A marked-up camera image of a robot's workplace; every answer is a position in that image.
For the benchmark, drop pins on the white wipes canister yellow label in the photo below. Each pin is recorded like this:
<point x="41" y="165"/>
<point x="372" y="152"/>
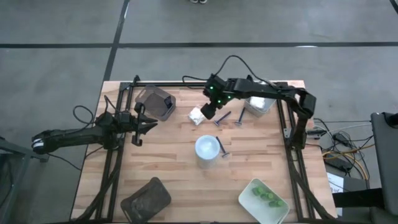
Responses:
<point x="207" y="147"/>

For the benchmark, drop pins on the silver mounting plate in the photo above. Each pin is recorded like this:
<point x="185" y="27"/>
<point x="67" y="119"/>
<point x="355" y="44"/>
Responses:
<point x="288" y="133"/>

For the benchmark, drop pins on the grey translucent plastic bin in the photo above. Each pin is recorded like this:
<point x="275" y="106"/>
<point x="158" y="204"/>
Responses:
<point x="145" y="200"/>
<point x="154" y="104"/>

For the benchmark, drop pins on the white paper sheet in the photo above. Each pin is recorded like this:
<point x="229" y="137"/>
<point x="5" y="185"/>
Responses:
<point x="335" y="183"/>

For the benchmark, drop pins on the black power adapter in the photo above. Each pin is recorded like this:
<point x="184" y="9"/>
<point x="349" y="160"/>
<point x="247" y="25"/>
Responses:
<point x="338" y="163"/>

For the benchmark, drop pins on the person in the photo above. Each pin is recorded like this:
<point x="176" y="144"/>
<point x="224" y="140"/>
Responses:
<point x="198" y="1"/>

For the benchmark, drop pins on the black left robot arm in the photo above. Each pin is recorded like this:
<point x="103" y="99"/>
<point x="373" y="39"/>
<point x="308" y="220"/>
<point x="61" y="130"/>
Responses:
<point x="71" y="138"/>

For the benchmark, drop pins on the black metal table frame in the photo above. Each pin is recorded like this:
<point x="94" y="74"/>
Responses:
<point x="174" y="84"/>

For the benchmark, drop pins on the blue disposable razor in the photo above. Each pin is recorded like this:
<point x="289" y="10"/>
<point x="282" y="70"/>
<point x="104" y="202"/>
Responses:
<point x="221" y="145"/>
<point x="224" y="116"/>
<point x="241" y="115"/>

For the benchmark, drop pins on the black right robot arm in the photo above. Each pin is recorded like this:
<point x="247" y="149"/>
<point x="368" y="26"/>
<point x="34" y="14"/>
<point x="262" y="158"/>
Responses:
<point x="267" y="90"/>

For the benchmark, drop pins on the dark metal stand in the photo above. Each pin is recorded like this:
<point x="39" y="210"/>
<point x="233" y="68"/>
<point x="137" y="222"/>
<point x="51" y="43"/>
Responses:
<point x="18" y="149"/>

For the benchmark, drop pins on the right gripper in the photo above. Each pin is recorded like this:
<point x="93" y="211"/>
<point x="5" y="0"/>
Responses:
<point x="219" y="91"/>

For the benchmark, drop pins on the white plastic bin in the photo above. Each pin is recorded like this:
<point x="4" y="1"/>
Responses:
<point x="261" y="213"/>
<point x="267" y="107"/>

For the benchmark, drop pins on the clear bag of cotton pads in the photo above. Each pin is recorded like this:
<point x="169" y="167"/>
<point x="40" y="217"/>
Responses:
<point x="195" y="117"/>

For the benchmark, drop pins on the grey cabinet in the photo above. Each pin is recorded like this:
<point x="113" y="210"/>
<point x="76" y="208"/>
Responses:
<point x="385" y="171"/>

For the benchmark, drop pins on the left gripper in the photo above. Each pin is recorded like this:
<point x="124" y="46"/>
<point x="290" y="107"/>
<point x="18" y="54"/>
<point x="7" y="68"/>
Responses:
<point x="127" y="124"/>

